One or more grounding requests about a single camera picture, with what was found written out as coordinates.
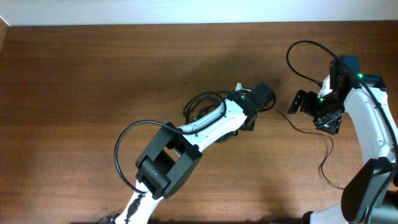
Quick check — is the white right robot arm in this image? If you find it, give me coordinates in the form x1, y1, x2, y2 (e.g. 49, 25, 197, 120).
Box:
288, 55, 397, 223

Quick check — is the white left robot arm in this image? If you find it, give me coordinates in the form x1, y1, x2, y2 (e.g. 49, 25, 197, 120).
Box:
100, 83, 276, 223

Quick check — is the thin black usb cable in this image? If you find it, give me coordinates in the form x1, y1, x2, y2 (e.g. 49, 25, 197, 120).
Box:
192, 105, 346, 190

